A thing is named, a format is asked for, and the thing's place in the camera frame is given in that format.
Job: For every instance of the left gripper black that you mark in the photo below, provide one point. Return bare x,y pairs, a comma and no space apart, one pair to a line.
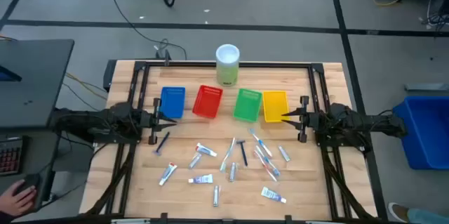
151,120

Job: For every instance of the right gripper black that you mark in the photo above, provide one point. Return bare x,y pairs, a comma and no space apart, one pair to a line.
312,120

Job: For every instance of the dark blue disposable razor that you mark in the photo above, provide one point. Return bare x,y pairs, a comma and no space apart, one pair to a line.
242,153
162,142

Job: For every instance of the packaged silver nail clipper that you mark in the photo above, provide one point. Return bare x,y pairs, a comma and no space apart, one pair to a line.
232,172
284,153
195,160
216,195

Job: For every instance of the toothpaste tube red blue print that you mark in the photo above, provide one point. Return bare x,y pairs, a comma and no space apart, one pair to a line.
206,150

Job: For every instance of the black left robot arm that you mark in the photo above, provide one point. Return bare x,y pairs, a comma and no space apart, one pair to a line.
105,118

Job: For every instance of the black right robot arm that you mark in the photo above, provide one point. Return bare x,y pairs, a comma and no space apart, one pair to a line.
365,122

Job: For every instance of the blue plastic basket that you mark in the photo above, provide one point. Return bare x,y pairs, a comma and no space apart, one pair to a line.
172,102

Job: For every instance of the yellow plastic basket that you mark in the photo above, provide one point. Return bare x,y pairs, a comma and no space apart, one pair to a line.
275,106

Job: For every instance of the red plastic basket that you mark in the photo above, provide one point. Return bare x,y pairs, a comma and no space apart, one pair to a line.
207,101

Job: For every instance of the green plastic basket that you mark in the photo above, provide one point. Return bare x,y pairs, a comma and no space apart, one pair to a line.
247,105

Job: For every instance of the white toothpaste tube red cap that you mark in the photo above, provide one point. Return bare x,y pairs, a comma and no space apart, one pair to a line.
167,173

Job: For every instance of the purple toothpaste tube white cap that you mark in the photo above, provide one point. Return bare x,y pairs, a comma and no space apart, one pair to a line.
200,179

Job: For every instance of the clear green packaged toothbrush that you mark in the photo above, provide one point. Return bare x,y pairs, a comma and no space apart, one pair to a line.
228,153

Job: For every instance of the white blue toothpaste tube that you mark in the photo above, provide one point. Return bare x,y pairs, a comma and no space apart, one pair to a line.
273,194

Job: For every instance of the green wipes canister white lid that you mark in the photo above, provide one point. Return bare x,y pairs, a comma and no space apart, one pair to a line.
227,66

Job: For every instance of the large blue plastic bin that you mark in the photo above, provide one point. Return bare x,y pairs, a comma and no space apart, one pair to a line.
426,132

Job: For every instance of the grey metal bar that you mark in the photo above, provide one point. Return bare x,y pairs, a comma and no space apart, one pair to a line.
426,87

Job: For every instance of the black desk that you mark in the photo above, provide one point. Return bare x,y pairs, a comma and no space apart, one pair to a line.
35,87

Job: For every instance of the person's shoe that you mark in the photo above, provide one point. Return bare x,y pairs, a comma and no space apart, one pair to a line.
398,211

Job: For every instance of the backlit black keyboard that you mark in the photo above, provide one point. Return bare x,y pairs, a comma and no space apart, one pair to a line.
10,155

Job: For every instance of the person's leg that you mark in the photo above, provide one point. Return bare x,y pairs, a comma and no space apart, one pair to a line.
428,216

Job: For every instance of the person's hand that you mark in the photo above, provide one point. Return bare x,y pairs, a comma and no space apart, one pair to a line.
15,201

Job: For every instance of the person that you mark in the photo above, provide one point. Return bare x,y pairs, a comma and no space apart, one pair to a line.
3,219

